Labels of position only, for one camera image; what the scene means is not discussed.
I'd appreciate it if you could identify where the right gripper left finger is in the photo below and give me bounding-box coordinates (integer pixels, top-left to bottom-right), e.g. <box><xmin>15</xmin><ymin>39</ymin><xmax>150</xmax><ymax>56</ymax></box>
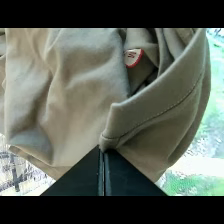
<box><xmin>40</xmin><ymin>145</ymin><xmax>102</xmax><ymax>197</ymax></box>

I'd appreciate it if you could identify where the brown T-shirt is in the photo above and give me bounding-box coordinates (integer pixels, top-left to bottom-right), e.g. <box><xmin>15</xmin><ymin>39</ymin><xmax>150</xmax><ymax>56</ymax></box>
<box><xmin>0</xmin><ymin>27</ymin><xmax>212</xmax><ymax>183</ymax></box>

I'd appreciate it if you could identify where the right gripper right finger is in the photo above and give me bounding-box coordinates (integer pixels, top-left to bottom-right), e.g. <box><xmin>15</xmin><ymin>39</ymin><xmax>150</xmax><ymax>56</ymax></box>
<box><xmin>103</xmin><ymin>148</ymin><xmax>168</xmax><ymax>197</ymax></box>

